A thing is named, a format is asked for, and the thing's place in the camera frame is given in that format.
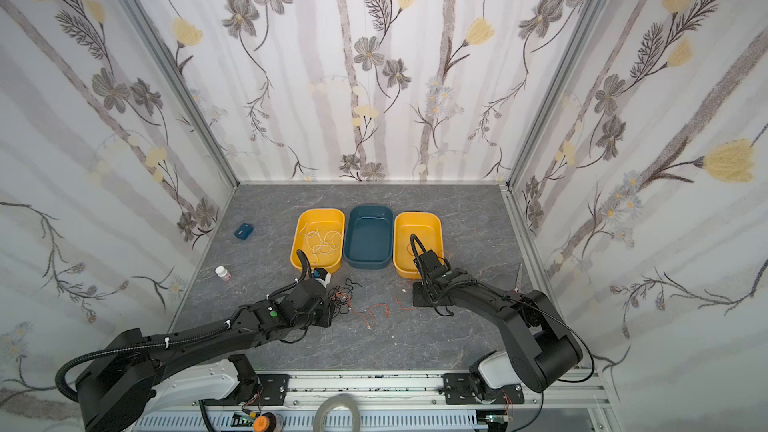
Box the black cable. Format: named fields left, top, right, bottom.
left=326, top=277, right=362, bottom=316

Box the white cable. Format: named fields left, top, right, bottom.
left=299, top=223, right=342, bottom=258

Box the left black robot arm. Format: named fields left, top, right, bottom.
left=55, top=278, right=332, bottom=431

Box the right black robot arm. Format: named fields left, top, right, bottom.
left=413, top=251, right=584, bottom=393

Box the right yellow plastic bin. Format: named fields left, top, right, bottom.
left=393, top=211, right=445, bottom=280

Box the yellow plastic bin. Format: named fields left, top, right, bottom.
left=290, top=208, right=346, bottom=274
left=393, top=211, right=445, bottom=280

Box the left yellow plastic bin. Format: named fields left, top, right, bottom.
left=290, top=208, right=346, bottom=274

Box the teal plastic bin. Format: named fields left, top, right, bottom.
left=343, top=204, right=394, bottom=270

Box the small white bottle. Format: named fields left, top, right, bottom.
left=215, top=266, right=232, bottom=281

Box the small blue object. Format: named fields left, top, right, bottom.
left=234, top=223, right=254, bottom=241

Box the tape roll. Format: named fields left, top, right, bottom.
left=312, top=393, right=362, bottom=432

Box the orange button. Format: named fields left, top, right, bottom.
left=253, top=413, right=277, bottom=432

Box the black corrugated cable hose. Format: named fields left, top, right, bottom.
left=55, top=248, right=313, bottom=403

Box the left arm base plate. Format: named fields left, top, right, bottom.
left=227, top=374, right=290, bottom=407

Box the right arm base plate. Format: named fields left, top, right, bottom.
left=440, top=372, right=525, bottom=406

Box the aluminium frame rail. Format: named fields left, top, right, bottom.
left=131, top=370, right=621, bottom=431

